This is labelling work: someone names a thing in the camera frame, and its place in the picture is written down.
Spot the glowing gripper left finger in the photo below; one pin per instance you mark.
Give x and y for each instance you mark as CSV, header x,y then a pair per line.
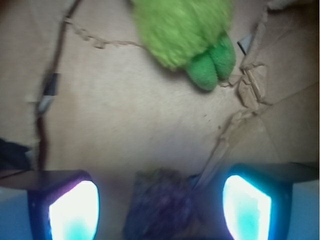
x,y
48,205

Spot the brown paper bag bin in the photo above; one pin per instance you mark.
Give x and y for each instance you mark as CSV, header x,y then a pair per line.
x,y
79,89

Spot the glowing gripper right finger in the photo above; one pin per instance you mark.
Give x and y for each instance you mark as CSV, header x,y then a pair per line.
x,y
272,201

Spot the brown jagged rock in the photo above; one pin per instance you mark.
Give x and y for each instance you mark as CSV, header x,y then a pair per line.
x,y
162,205

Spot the green plush toy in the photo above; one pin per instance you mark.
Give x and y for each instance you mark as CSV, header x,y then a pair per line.
x,y
189,35

